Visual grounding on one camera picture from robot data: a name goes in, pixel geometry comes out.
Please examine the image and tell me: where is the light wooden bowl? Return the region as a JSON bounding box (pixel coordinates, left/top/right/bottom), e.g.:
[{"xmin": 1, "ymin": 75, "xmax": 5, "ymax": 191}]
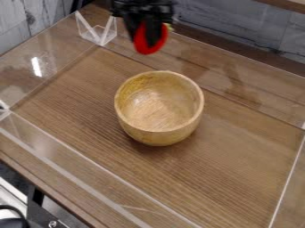
[{"xmin": 114, "ymin": 70, "xmax": 205, "ymax": 146}]

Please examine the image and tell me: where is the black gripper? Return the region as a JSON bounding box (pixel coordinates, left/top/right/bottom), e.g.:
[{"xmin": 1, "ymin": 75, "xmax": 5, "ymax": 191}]
[{"xmin": 110, "ymin": 0, "xmax": 175, "ymax": 48}]

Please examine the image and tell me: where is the red plush fruit green leaf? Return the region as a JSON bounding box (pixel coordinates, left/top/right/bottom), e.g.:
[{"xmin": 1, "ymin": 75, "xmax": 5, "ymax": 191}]
[{"xmin": 134, "ymin": 21, "xmax": 171, "ymax": 55}]

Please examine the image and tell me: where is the black cable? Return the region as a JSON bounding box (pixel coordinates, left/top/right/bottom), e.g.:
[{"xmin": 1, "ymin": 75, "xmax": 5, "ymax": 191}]
[{"xmin": 0, "ymin": 204, "xmax": 33, "ymax": 228}]

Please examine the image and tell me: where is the clear acrylic tray wall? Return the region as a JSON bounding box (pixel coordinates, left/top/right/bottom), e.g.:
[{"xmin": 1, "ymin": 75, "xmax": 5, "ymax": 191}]
[{"xmin": 0, "ymin": 7, "xmax": 305, "ymax": 228}]

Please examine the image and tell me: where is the black metal table frame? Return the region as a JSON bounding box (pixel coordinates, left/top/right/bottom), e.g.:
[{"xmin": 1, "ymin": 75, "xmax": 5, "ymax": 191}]
[{"xmin": 27, "ymin": 185, "xmax": 70, "ymax": 228}]

